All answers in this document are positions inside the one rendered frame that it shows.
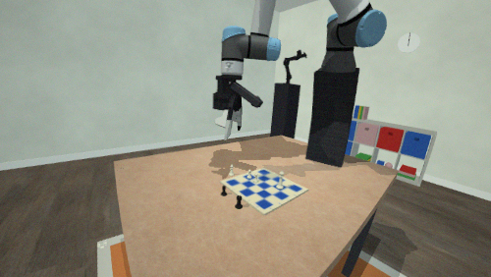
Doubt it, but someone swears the blue and cream chessboard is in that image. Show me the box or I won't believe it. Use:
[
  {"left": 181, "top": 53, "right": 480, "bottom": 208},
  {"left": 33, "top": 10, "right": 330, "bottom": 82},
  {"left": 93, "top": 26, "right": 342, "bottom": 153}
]
[{"left": 220, "top": 168, "right": 308, "bottom": 216}]

